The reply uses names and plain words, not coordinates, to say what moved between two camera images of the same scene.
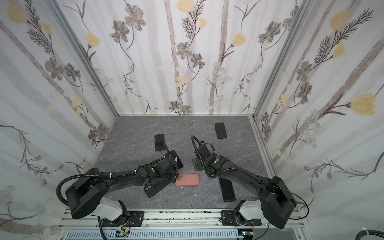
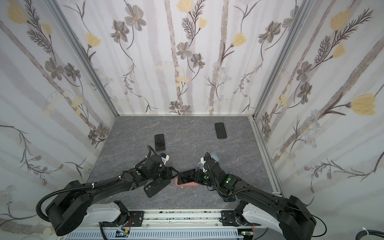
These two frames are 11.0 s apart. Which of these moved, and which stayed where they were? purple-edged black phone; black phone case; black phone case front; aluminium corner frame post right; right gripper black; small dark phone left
Moved: purple-edged black phone; right gripper black
Stayed: black phone case; aluminium corner frame post right; small dark phone left; black phone case front
